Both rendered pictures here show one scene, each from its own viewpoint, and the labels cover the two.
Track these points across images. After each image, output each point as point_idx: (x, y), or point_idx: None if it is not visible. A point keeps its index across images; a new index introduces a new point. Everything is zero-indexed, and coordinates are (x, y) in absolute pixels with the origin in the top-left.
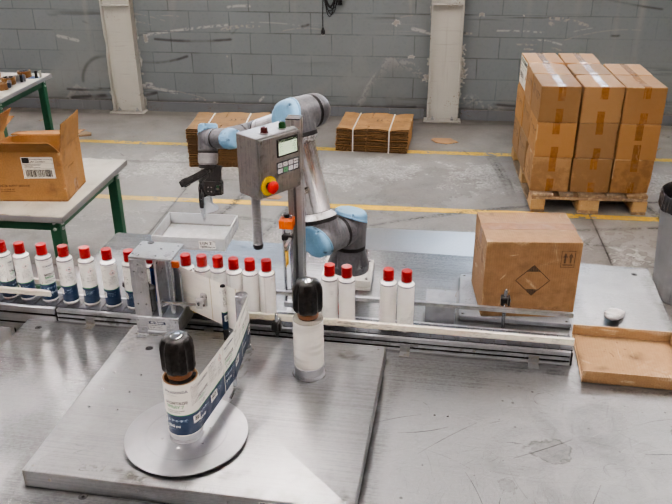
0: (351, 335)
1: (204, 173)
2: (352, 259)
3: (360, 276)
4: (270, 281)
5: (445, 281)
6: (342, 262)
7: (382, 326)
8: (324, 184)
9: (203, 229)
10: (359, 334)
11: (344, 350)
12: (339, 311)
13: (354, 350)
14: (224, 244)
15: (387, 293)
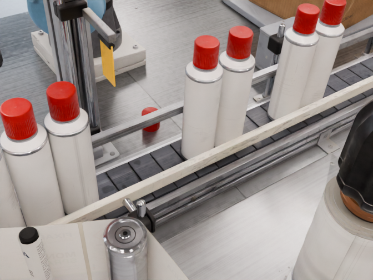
0: (256, 159)
1: None
2: (106, 22)
3: (122, 46)
4: (87, 136)
5: (212, 11)
6: (92, 33)
7: (297, 119)
8: None
9: None
10: (267, 150)
11: (295, 198)
12: (223, 127)
13: (307, 188)
14: None
15: (310, 58)
